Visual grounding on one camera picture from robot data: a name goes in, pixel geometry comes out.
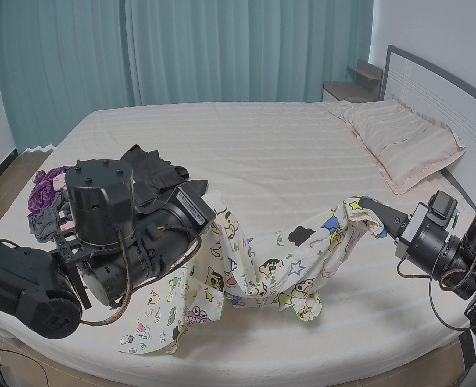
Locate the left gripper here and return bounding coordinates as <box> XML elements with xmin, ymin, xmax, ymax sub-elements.
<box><xmin>81</xmin><ymin>186</ymin><xmax>217</xmax><ymax>303</ymax></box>

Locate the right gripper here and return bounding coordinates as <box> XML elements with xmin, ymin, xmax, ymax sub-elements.
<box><xmin>359</xmin><ymin>197</ymin><xmax>465</xmax><ymax>276</ymax></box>

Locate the white printed pyjama top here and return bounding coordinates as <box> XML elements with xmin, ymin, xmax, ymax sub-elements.
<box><xmin>119</xmin><ymin>191</ymin><xmax>385</xmax><ymax>356</ymax></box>

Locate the bed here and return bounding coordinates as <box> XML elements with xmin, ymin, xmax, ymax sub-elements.
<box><xmin>0</xmin><ymin>45</ymin><xmax>476</xmax><ymax>382</ymax></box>

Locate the black garment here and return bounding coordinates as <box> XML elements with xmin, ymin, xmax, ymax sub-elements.
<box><xmin>119</xmin><ymin>144</ymin><xmax>209</xmax><ymax>217</ymax></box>

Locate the pale pink pillow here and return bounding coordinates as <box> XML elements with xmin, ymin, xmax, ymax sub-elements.
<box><xmin>328</xmin><ymin>98</ymin><xmax>467</xmax><ymax>196</ymax></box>

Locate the pink garment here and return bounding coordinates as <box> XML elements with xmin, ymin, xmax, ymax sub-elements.
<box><xmin>52</xmin><ymin>173</ymin><xmax>76</xmax><ymax>234</ymax></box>

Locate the grey garment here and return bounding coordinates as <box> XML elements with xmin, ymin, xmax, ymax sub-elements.
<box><xmin>29</xmin><ymin>202</ymin><xmax>71</xmax><ymax>245</ymax></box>

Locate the purple garment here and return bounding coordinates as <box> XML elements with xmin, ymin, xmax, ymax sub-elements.
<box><xmin>27</xmin><ymin>167</ymin><xmax>73</xmax><ymax>223</ymax></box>

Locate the grey white bedside table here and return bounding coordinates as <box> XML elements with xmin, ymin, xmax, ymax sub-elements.
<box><xmin>323</xmin><ymin>59</ymin><xmax>384</xmax><ymax>104</ymax></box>

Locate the blue-green curtain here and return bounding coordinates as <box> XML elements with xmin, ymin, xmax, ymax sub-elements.
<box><xmin>0</xmin><ymin>0</ymin><xmax>127</xmax><ymax>153</ymax></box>
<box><xmin>123</xmin><ymin>0</ymin><xmax>375</xmax><ymax>106</ymax></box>

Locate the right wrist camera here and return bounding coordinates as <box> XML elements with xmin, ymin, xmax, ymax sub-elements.
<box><xmin>428</xmin><ymin>191</ymin><xmax>460</xmax><ymax>227</ymax></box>

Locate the black cable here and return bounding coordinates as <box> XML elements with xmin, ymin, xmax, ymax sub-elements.
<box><xmin>81</xmin><ymin>225</ymin><xmax>203</xmax><ymax>326</ymax></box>
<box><xmin>397</xmin><ymin>256</ymin><xmax>476</xmax><ymax>331</ymax></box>

